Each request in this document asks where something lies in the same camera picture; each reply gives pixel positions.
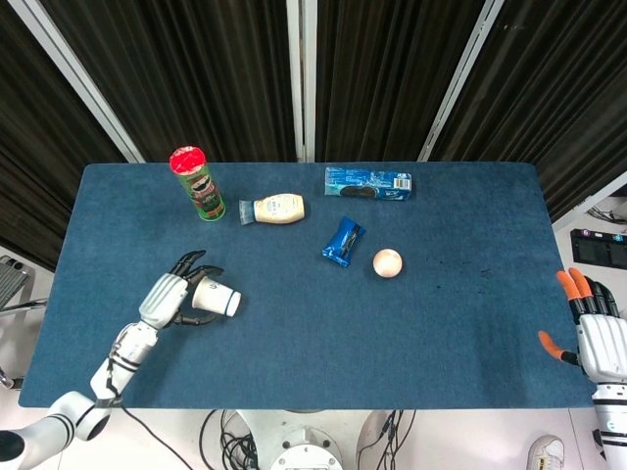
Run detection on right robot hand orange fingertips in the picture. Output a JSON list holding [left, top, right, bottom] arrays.
[[537, 266, 627, 384]]

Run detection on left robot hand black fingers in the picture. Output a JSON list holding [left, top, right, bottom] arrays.
[[137, 249, 226, 330]]

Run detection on white paper cup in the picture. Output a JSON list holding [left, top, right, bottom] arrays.
[[191, 277, 243, 317]]

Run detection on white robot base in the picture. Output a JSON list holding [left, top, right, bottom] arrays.
[[229, 408, 393, 470]]

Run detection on black electronic device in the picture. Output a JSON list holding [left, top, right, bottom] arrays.
[[569, 227, 627, 269]]

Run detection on white sneaker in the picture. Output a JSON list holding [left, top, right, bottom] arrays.
[[526, 434, 566, 470]]

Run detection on green chips can red lid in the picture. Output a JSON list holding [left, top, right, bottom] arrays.
[[169, 144, 227, 222]]

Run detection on mayonnaise squeeze bottle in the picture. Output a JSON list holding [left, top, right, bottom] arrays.
[[238, 193, 307, 226]]

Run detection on blue table cloth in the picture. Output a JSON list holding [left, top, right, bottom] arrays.
[[18, 162, 598, 410]]

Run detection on small blue cookie pack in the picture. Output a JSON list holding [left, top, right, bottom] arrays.
[[320, 215, 367, 268]]

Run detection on beige ball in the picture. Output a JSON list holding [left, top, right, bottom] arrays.
[[372, 248, 405, 279]]

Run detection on long blue cookie package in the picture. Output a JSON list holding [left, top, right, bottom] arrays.
[[323, 165, 413, 203]]

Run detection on metal chair frame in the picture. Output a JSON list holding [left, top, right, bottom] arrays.
[[0, 255, 48, 314]]

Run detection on black cable bundle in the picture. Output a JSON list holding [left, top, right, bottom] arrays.
[[199, 408, 261, 470]]

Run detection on white frame post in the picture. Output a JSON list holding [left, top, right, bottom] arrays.
[[285, 0, 319, 164], [417, 0, 512, 164], [7, 0, 146, 164]]

